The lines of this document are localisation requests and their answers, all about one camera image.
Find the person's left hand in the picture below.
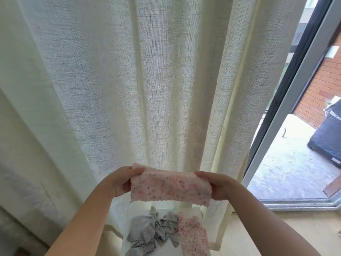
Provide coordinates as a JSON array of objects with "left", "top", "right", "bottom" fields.
[{"left": 101, "top": 165, "right": 146, "bottom": 199}]

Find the person's right hand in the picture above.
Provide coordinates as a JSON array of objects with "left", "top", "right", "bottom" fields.
[{"left": 194, "top": 170, "right": 239, "bottom": 202}]

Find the pink floral cloth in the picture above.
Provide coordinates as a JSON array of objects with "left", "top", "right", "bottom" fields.
[
  {"left": 129, "top": 164, "right": 213, "bottom": 207},
  {"left": 177, "top": 213, "right": 212, "bottom": 256}
]

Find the person's left forearm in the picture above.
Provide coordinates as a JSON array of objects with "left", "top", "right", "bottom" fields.
[{"left": 45, "top": 181, "right": 126, "bottom": 256}]

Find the person's right forearm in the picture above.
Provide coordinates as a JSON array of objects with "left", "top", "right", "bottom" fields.
[{"left": 226, "top": 181, "right": 321, "bottom": 256}]

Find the white table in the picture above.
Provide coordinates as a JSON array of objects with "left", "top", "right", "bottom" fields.
[{"left": 121, "top": 202, "right": 212, "bottom": 256}]

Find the brown wooden board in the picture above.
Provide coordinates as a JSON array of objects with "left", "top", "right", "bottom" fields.
[{"left": 322, "top": 175, "right": 341, "bottom": 198}]

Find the white linen curtain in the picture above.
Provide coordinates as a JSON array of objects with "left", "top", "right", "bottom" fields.
[{"left": 0, "top": 0, "right": 320, "bottom": 256}]

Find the dark blue tarpaulin cover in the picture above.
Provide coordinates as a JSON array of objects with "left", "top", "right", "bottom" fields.
[{"left": 308, "top": 104, "right": 341, "bottom": 169}]

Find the white patterned cloth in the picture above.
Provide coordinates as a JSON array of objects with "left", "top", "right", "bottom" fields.
[{"left": 324, "top": 95, "right": 341, "bottom": 112}]

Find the white sliding door frame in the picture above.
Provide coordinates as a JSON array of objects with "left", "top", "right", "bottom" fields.
[{"left": 241, "top": 0, "right": 341, "bottom": 211}]

